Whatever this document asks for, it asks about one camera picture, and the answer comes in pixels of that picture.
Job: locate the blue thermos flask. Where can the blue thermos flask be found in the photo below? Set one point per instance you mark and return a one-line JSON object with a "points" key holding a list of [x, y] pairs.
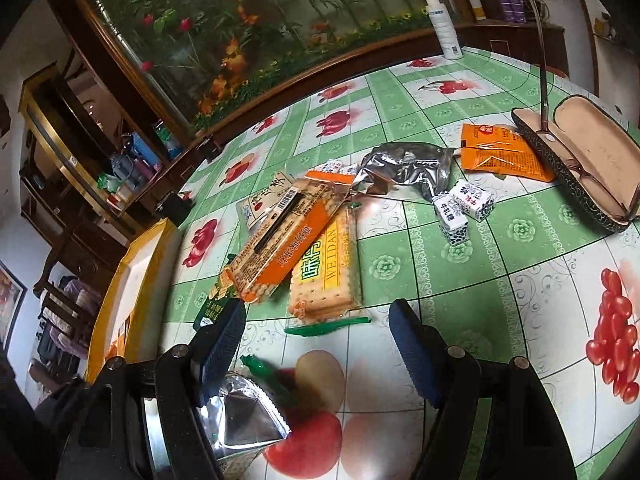
{"points": [[146, 151]]}

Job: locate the patterned glasses case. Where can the patterned glasses case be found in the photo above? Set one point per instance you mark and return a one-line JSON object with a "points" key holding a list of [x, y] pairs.
{"points": [[595, 160]]}

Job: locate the green fruit print tablecloth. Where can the green fruit print tablecloth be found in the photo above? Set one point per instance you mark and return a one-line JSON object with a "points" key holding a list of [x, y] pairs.
{"points": [[450, 285]]}

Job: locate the metal frame glasses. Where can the metal frame glasses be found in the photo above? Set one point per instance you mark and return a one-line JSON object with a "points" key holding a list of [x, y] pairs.
{"points": [[544, 105]]}

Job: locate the framed wall picture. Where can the framed wall picture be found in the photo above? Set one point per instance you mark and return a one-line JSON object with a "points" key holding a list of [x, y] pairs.
{"points": [[11, 305]]}

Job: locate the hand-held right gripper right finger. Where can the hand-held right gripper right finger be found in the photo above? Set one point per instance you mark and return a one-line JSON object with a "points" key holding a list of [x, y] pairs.
{"points": [[415, 355]]}

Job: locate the orange snack packet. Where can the orange snack packet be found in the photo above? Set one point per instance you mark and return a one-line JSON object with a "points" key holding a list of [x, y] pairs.
{"points": [[505, 157]]}

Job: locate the dark wooden chair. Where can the dark wooden chair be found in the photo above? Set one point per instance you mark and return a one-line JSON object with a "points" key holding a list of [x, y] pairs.
{"points": [[65, 260]]}

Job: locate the dark wooden cabinet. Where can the dark wooden cabinet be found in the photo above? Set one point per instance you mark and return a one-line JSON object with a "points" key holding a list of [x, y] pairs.
{"points": [[75, 110]]}

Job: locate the white spray bottle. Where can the white spray bottle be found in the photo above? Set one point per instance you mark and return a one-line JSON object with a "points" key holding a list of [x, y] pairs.
{"points": [[445, 25]]}

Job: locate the clear packet with dark cake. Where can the clear packet with dark cake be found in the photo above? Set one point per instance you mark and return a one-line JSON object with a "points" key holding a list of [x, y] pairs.
{"points": [[257, 205]]}

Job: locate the purple cloth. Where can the purple cloth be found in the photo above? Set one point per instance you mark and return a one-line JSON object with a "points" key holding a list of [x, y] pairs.
{"points": [[70, 305]]}

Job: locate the glass artificial flower display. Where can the glass artificial flower display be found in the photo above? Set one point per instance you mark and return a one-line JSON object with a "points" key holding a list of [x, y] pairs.
{"points": [[260, 35]]}

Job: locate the yellow cardboard box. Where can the yellow cardboard box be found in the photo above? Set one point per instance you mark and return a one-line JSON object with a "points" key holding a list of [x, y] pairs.
{"points": [[135, 280]]}

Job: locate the grey thermos jug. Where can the grey thermos jug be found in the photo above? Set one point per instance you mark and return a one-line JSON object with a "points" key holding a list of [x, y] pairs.
{"points": [[123, 167]]}

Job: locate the green edged silver foil packet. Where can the green edged silver foil packet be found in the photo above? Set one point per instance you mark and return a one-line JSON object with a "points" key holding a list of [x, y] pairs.
{"points": [[250, 415]]}

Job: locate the white blue candy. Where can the white blue candy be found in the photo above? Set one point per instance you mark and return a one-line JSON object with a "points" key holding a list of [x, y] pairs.
{"points": [[472, 200], [348, 169], [329, 166], [450, 215]]}

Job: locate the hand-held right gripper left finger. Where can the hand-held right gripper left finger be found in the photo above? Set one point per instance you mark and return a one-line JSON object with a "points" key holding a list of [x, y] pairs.
{"points": [[220, 345]]}

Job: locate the orange cracker packet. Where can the orange cracker packet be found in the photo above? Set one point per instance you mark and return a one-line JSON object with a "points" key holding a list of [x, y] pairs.
{"points": [[285, 240]]}

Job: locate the light green packet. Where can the light green packet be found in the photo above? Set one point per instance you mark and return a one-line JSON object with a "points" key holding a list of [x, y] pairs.
{"points": [[108, 182]]}

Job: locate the blue green plastic bag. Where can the blue green plastic bag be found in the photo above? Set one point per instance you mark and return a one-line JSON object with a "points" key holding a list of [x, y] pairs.
{"points": [[167, 140]]}

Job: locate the black electric motor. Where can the black electric motor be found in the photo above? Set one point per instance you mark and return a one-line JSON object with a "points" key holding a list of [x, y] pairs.
{"points": [[176, 209], [207, 149]]}

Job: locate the crumpled silver foil packet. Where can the crumpled silver foil packet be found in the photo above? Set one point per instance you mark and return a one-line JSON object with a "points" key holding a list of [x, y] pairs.
{"points": [[400, 170]]}

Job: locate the yellow green label cracker packet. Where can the yellow green label cracker packet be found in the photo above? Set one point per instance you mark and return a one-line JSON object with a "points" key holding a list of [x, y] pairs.
{"points": [[327, 270]]}

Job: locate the dark green snack packet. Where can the dark green snack packet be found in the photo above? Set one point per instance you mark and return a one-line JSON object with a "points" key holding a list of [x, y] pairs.
{"points": [[212, 305]]}

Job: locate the pink bottle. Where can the pink bottle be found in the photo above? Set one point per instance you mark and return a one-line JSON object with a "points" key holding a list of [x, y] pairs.
{"points": [[145, 171]]}

